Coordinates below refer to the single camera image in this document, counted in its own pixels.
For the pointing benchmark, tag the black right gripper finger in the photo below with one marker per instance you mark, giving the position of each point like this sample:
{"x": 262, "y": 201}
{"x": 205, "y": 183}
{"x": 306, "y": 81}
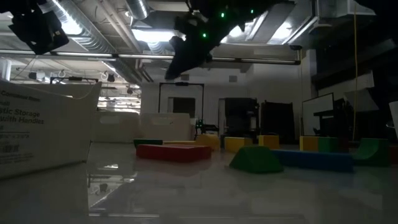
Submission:
{"x": 180, "y": 59}
{"x": 203, "y": 56}

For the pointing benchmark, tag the yellow cube block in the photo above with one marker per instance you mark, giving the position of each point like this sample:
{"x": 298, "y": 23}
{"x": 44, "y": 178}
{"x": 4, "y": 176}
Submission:
{"x": 269, "y": 141}
{"x": 236, "y": 143}

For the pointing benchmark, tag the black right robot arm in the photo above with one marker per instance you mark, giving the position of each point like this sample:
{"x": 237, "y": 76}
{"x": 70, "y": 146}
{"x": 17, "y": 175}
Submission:
{"x": 382, "y": 4}

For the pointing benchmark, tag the ceiling light panel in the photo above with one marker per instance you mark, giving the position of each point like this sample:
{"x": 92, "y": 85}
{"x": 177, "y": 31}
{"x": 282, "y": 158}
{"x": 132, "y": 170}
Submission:
{"x": 154, "y": 35}

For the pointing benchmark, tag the white column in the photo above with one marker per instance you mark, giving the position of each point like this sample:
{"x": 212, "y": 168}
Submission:
{"x": 5, "y": 70}

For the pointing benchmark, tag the long horizontal ceiling pipe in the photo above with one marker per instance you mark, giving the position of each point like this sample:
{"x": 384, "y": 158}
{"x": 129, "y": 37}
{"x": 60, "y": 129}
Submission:
{"x": 124, "y": 56}

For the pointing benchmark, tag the black ceiling spotlight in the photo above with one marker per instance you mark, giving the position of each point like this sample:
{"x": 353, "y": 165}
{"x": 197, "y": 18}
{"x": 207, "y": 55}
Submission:
{"x": 130, "y": 91}
{"x": 111, "y": 77}

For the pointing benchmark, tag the dark cabinet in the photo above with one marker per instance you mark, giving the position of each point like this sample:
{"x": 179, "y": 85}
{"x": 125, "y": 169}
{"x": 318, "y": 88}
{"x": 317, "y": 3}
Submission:
{"x": 278, "y": 121}
{"x": 239, "y": 115}

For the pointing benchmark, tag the white plastic storage bin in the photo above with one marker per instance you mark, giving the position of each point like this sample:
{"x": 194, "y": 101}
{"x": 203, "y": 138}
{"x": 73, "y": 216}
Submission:
{"x": 395, "y": 118}
{"x": 164, "y": 127}
{"x": 115, "y": 127}
{"x": 46, "y": 133}

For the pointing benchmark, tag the yellow flat block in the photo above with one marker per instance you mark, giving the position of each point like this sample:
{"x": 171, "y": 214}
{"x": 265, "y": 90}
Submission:
{"x": 177, "y": 142}

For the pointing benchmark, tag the yellow cylinder block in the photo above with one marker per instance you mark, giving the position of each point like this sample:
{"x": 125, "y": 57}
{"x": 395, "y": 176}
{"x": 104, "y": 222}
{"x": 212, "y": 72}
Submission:
{"x": 208, "y": 141}

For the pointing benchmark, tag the green square block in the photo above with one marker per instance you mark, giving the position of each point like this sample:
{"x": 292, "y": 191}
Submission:
{"x": 146, "y": 142}

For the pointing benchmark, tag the red flat block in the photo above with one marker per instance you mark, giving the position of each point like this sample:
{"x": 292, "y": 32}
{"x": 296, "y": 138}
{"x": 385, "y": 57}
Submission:
{"x": 206, "y": 152}
{"x": 168, "y": 154}

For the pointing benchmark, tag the green triangular block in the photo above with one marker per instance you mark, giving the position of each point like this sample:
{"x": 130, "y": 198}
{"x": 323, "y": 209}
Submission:
{"x": 256, "y": 160}

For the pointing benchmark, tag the whiteboard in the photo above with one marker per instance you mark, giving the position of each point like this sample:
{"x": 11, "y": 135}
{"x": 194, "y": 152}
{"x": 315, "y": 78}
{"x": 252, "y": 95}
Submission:
{"x": 317, "y": 109}

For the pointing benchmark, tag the blue long rectangular block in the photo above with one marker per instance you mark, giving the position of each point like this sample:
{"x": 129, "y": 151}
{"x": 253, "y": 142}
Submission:
{"x": 317, "y": 160}

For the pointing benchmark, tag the white tilted panel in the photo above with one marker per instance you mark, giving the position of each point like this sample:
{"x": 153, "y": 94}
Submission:
{"x": 362, "y": 101}

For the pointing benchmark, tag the green arch block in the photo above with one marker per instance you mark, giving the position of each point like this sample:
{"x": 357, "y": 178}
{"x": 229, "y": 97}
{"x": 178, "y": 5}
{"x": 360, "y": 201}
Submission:
{"x": 374, "y": 154}

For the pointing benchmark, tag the black gantry frame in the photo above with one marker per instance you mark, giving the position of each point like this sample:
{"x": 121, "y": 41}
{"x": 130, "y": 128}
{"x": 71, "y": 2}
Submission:
{"x": 160, "y": 99}

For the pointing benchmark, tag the long spiral ceiling duct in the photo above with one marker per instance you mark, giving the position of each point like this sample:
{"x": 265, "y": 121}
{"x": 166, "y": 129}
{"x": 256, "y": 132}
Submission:
{"x": 93, "y": 40}

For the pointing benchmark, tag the round silver ceiling duct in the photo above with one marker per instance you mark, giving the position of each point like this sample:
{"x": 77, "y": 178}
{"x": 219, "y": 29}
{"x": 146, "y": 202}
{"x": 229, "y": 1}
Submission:
{"x": 138, "y": 9}

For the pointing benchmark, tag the rectangular metal ceiling duct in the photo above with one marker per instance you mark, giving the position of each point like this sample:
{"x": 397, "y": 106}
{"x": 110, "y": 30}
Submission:
{"x": 289, "y": 25}

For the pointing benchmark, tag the white rectangular duct box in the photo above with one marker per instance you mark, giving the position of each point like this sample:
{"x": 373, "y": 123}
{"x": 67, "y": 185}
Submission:
{"x": 342, "y": 7}

